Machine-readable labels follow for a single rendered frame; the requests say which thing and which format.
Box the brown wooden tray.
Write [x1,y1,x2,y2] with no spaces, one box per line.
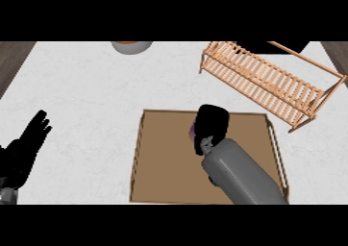
[128,109,292,206]

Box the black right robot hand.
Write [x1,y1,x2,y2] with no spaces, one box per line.
[193,104,231,157]

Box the wooden tiered shelf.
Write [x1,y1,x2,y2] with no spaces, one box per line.
[197,41,348,134]

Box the grey bowl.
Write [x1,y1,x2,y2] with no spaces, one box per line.
[111,41,156,56]

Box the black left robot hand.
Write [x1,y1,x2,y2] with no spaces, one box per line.
[0,110,54,195]

